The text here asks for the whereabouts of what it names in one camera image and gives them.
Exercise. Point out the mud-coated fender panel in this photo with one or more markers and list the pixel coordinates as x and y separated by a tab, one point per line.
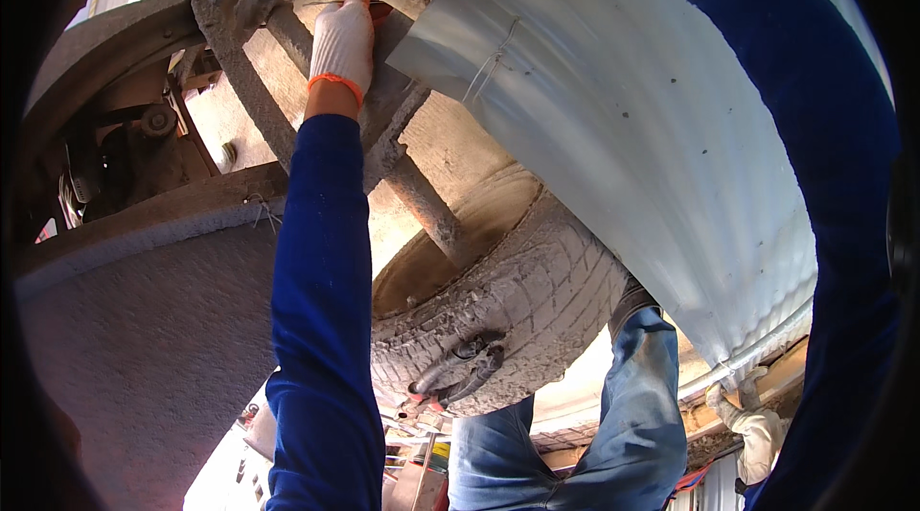
151	367

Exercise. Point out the mud-coated chassis beam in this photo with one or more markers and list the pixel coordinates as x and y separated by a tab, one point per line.
165	212

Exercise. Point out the person's left fingers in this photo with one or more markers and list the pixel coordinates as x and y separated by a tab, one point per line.
345	6

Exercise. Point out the shiny corrugated metal sheet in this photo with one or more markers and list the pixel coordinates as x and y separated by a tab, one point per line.
647	137

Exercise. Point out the grey metal edge pipe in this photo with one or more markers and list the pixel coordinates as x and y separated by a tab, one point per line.
747	353

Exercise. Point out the dusty spare tyre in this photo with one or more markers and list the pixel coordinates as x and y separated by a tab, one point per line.
525	295

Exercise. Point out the dark suspension assembly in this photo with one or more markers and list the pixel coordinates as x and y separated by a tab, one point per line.
129	151

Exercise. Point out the person's left hand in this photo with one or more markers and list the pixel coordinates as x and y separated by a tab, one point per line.
343	43

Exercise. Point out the cluttered workshop shelf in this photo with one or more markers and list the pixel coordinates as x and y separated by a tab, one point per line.
417	471

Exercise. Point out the mud-coated metal carrier frame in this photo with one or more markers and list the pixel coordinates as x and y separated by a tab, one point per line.
248	79

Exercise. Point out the person's legs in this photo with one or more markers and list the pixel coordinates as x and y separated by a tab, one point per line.
632	425

